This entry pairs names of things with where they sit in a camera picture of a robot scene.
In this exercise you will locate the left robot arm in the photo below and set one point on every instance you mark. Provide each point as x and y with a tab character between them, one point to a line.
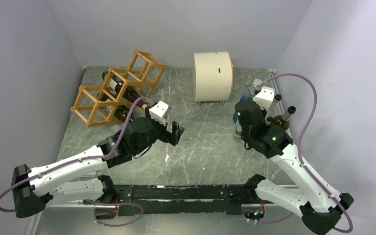
34	189

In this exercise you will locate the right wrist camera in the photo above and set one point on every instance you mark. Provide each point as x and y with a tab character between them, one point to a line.
264	98

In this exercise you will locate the clear bottle dark cap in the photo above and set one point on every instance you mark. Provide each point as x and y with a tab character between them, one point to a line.
238	132

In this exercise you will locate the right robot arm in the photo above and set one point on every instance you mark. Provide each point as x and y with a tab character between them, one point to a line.
318	204

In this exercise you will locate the aluminium rail frame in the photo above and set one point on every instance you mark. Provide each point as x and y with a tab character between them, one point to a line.
316	203

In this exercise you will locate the blue square glass bottle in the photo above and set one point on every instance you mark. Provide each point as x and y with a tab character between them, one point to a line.
249	92

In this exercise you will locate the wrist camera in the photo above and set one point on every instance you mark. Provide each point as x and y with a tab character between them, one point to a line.
160	112
264	98

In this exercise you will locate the beige cylindrical box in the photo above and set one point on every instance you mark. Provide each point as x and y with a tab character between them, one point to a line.
213	76

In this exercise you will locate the clear glass bottle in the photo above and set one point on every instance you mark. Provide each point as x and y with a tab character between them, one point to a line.
277	98

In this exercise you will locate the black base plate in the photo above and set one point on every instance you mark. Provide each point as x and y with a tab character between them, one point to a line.
168	199

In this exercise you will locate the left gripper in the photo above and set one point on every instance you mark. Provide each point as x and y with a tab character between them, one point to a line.
168	136

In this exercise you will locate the dark bottle black cap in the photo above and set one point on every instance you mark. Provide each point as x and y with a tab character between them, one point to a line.
121	112

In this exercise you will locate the dark bottle gold cap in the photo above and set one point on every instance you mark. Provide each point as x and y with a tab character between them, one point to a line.
130	93

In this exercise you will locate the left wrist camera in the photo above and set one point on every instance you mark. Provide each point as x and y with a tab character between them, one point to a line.
160	112

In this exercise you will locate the dark green wine bottle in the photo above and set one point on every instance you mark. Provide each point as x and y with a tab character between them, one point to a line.
282	121

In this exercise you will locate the wooden wine rack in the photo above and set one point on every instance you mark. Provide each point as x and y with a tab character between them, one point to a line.
144	71

